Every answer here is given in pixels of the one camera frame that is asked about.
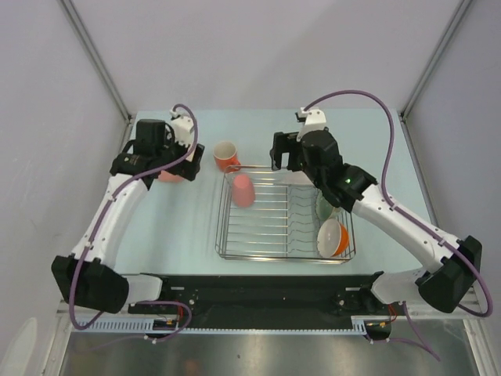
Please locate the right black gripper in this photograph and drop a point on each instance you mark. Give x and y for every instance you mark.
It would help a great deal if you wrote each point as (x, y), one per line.
(281, 144)

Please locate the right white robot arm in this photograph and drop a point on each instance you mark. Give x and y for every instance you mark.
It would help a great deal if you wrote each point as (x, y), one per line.
(450, 266)

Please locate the green ceramic bowl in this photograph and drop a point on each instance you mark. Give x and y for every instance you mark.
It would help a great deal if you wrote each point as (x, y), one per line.
(324, 210)

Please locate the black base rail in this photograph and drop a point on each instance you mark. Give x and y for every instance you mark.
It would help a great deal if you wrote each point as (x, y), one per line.
(267, 302)

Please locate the pink plastic cup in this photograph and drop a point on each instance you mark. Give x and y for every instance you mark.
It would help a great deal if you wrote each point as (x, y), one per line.
(243, 194)

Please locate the aluminium frame profile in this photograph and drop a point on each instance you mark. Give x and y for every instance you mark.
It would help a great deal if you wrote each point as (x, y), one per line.
(417, 310)

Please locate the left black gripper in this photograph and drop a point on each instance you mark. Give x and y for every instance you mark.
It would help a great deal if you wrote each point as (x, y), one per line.
(187, 169)

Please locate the white ceramic plate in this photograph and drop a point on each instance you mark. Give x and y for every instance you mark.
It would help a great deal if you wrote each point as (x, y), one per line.
(299, 178)

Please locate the orange and white bowl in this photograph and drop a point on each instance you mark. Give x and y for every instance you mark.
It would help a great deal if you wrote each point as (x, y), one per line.
(332, 239)

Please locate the beige pink floral plate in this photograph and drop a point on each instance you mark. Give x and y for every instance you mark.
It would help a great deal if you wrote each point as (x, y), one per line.
(167, 177)

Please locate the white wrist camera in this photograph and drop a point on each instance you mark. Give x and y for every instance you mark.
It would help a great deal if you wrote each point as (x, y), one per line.
(312, 120)
(183, 128)

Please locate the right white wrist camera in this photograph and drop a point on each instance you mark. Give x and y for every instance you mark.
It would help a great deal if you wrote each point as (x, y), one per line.
(312, 120)

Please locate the chrome wire dish rack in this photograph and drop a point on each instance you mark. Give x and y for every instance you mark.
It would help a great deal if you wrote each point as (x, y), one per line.
(281, 224)

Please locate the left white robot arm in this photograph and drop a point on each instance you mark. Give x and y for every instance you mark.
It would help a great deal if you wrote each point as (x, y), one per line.
(87, 277)

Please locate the orange ceramic mug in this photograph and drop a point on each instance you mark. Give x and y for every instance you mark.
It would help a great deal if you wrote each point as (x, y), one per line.
(225, 157)

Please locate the white slotted cable duct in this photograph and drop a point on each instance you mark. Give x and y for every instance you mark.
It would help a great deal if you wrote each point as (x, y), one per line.
(159, 326)

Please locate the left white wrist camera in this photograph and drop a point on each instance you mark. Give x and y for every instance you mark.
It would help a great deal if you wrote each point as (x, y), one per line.
(183, 128)

